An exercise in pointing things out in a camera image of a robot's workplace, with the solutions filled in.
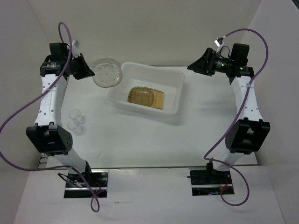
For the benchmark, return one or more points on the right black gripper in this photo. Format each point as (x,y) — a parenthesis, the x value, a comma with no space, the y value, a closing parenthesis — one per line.
(201,66)

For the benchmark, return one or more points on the clear square plate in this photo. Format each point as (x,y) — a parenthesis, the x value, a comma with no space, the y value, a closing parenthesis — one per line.
(107,73)
(141,97)

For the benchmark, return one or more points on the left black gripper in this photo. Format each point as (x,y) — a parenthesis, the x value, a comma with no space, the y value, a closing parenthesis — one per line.
(86,72)

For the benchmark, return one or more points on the clear small glass cup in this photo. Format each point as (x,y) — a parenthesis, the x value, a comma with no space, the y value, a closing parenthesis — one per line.
(76,115)
(75,126)

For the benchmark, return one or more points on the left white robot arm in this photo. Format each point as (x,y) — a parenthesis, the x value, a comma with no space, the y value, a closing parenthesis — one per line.
(47,133)

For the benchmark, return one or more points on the translucent plastic bin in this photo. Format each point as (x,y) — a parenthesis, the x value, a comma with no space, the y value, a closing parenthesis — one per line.
(169,81)

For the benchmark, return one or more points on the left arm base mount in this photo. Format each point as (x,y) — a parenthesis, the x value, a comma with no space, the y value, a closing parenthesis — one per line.
(75,187)

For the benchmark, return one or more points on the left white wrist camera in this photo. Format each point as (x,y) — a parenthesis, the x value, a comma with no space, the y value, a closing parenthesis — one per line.
(75,48)

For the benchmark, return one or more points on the aluminium table frame rail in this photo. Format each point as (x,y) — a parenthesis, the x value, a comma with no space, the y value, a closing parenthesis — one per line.
(43,161)

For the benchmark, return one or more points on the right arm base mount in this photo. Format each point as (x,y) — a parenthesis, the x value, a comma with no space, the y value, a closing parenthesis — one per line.
(204,185)

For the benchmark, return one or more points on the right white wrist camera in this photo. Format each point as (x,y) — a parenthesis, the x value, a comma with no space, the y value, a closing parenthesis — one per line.
(219,43)

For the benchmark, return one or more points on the woven bamboo tray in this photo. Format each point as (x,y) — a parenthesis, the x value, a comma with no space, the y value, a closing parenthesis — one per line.
(158,96)

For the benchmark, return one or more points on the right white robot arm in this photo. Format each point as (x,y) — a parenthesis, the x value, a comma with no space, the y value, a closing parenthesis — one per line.
(249,131)

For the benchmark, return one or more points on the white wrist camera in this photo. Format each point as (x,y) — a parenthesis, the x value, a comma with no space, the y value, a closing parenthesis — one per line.
(75,48)
(219,43)

